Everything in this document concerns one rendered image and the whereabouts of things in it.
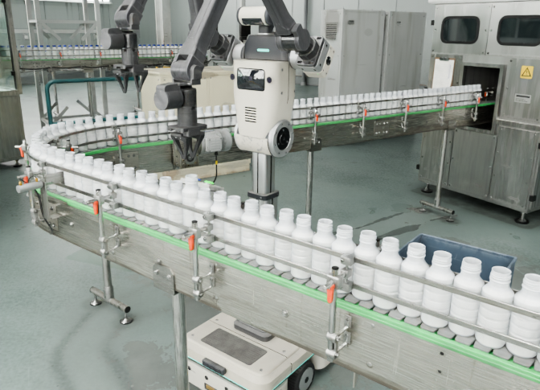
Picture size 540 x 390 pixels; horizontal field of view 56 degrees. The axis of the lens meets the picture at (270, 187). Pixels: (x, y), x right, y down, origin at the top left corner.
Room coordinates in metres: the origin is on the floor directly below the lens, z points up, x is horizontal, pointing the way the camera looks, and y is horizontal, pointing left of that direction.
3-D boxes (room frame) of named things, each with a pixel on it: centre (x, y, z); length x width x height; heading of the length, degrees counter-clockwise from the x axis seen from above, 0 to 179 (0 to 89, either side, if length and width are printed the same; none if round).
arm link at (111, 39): (1.82, 0.53, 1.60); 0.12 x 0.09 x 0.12; 144
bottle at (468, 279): (0.96, -0.42, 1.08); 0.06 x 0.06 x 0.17
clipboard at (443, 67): (4.94, -1.63, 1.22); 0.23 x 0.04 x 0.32; 34
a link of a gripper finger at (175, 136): (1.46, 0.24, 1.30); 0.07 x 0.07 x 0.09; 52
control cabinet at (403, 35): (8.14, -1.90, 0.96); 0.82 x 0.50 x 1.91; 124
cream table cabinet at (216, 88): (5.78, 0.85, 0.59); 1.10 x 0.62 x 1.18; 124
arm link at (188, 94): (1.46, 0.24, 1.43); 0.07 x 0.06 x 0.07; 143
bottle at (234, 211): (1.35, 0.10, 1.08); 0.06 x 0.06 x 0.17
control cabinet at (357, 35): (7.63, -1.15, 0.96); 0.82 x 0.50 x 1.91; 124
